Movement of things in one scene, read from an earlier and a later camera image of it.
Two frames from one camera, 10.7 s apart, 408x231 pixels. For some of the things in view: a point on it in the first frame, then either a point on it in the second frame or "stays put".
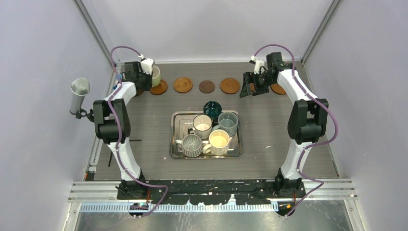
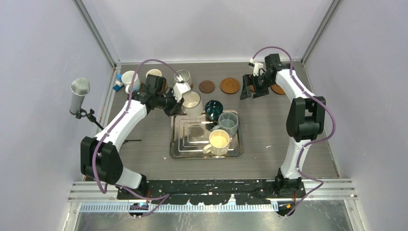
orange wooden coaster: (230, 85) stays put
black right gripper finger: (248, 79) stays put
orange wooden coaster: (160, 89) stays put
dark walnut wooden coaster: (207, 86) stays put
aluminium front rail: (107, 191) stays put
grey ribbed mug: (191, 144) to (185, 75)
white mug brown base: (202, 126) to (192, 105)
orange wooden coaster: (277, 88) stays put
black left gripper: (148, 86) to (176, 108)
